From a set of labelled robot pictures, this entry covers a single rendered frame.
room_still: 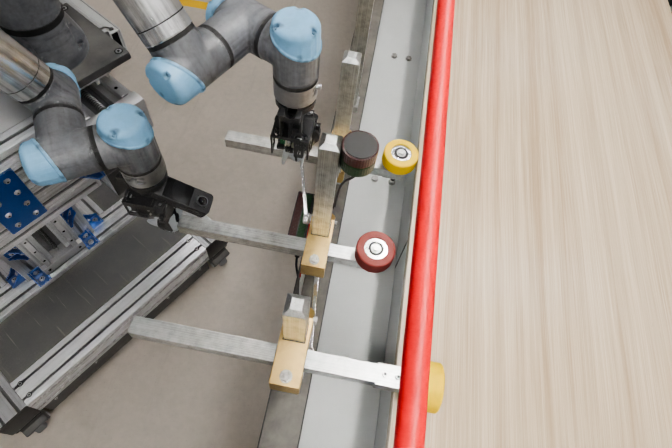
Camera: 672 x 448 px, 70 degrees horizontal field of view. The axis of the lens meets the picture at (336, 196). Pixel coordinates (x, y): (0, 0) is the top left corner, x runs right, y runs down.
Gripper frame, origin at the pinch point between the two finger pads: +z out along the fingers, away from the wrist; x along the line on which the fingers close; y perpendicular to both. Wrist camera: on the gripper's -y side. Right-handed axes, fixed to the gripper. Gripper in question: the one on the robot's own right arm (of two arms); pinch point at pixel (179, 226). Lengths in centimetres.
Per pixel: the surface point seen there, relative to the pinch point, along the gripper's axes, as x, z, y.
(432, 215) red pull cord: 35, -82, -38
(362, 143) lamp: -4.3, -34.7, -35.4
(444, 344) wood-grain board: 16, -7, -57
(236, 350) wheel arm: 25.9, -13.4, -21.6
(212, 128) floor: -90, 83, 33
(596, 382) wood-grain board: 18, -7, -85
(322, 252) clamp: 1.5, -4.4, -31.7
